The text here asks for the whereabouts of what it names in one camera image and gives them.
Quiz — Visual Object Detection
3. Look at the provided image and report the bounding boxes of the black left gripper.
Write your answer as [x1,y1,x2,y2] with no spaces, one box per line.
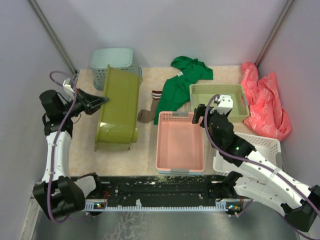
[61,87,109,118]

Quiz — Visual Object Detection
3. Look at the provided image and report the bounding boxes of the olive green laundry basket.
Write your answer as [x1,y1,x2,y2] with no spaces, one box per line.
[94,66,143,151]

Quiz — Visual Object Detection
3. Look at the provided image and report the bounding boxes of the pink plastic basket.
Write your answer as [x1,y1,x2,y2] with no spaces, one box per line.
[155,111,205,172]

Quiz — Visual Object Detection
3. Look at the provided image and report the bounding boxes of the light blue laundry basket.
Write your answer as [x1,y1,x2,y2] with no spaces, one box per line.
[89,47,142,90]

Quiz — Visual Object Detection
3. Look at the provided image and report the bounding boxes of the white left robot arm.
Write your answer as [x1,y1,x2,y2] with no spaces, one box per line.
[32,88,109,223]

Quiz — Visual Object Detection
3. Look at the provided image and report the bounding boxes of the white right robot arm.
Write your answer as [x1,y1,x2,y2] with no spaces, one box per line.
[192,104,320,233]

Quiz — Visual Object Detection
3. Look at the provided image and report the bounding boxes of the light green plastic basket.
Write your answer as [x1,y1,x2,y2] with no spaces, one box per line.
[189,84,250,123]

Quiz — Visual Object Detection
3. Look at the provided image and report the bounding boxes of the green shirt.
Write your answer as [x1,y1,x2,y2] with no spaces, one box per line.
[153,56,214,125]

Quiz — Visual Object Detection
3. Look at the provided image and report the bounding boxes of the brown striped sock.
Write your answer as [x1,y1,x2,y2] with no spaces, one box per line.
[137,90,163,124]

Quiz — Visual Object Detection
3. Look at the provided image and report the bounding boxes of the pink plastic bag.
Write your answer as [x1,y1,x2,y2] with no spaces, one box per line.
[240,62,292,142]

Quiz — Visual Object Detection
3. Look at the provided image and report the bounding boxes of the white plastic basket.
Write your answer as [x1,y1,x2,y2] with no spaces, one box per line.
[212,132,283,179]

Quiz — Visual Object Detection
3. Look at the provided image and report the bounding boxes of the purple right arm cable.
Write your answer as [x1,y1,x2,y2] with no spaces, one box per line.
[203,93,320,240]

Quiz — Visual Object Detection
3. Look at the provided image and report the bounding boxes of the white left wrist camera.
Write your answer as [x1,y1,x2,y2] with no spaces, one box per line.
[62,77,75,97]

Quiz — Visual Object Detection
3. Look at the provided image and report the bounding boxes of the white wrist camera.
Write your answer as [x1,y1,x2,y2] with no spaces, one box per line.
[62,77,75,97]
[210,94,234,115]

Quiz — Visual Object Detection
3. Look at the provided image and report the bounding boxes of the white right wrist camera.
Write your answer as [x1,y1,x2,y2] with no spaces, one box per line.
[210,94,234,115]

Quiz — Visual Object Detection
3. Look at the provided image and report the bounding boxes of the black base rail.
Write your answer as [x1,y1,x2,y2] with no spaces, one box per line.
[87,175,240,208]

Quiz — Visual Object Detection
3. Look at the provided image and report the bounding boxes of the white slotted cable duct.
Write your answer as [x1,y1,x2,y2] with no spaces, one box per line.
[83,199,240,213]

